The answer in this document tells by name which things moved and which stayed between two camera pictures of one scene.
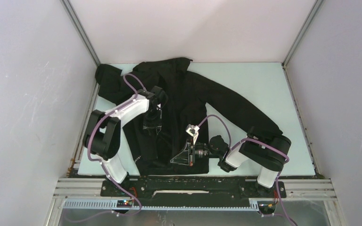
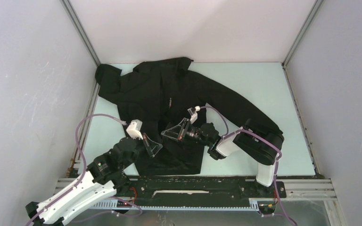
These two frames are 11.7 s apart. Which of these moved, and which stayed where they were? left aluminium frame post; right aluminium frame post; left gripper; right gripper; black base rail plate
Moved: right gripper; left gripper
Stayed: left aluminium frame post; black base rail plate; right aluminium frame post
